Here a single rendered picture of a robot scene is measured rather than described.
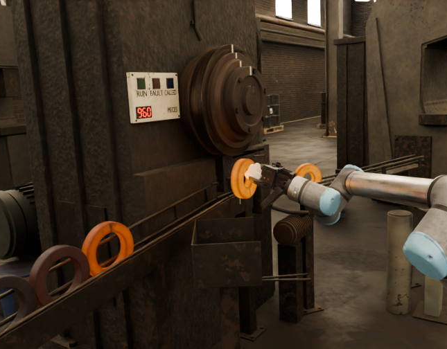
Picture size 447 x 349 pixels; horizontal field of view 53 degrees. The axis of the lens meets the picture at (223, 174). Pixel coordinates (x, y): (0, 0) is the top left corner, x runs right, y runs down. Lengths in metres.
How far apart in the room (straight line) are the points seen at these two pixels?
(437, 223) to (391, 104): 3.35
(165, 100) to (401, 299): 1.54
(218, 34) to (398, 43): 2.59
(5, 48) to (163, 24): 4.25
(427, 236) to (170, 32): 1.22
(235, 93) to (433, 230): 0.94
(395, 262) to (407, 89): 2.30
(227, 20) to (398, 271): 1.48
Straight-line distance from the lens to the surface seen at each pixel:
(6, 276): 1.28
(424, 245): 1.17
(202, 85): 1.75
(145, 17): 1.78
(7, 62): 5.96
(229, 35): 2.22
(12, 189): 2.81
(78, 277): 1.42
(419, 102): 4.37
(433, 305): 2.53
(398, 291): 2.49
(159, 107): 1.75
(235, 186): 1.65
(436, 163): 4.36
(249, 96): 1.86
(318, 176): 2.32
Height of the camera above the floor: 1.15
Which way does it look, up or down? 10 degrees down
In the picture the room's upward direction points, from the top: 3 degrees counter-clockwise
